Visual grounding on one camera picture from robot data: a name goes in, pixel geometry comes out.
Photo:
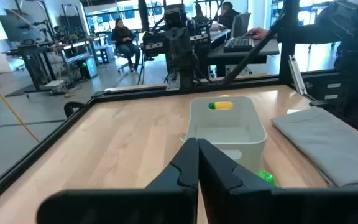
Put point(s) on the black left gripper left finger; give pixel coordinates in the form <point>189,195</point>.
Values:
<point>172,199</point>

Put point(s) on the green toy pear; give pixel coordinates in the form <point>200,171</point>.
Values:
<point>266,178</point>

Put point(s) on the small white card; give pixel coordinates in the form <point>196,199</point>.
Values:
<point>293,111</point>

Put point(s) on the black workbench desk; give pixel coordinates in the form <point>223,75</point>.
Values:
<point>33,59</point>

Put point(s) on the black computer keyboard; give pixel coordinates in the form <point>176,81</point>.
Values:
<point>238,44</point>

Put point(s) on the dark wall monitor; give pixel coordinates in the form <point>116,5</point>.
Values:
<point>19,28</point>

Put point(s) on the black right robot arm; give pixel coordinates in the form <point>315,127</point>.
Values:
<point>186,77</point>

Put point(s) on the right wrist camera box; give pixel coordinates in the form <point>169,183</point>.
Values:
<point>176,17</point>

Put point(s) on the person's hand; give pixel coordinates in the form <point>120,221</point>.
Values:
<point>256,32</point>

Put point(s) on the dark office desk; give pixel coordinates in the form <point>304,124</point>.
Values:
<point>244,56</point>

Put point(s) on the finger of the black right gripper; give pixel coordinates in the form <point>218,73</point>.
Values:
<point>186,49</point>
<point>172,49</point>

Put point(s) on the grey folded cloth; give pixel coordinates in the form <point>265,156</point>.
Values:
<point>331,146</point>

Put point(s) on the computer tower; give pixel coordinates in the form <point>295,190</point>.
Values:
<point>88,68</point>

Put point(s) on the silver aluminium bar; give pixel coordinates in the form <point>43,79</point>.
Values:
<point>297,74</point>

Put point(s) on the black table frame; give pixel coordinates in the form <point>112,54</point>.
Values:
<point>73,124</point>

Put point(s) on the white plastic tupperware container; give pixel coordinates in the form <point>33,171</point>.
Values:
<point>228,133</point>

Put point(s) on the yellow toy corn cob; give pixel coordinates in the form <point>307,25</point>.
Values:
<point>222,105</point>

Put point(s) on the person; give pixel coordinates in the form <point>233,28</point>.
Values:
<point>124,40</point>
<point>356,46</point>
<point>200,15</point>
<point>228,15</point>

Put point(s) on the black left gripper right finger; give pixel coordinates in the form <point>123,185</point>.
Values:
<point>228,199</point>

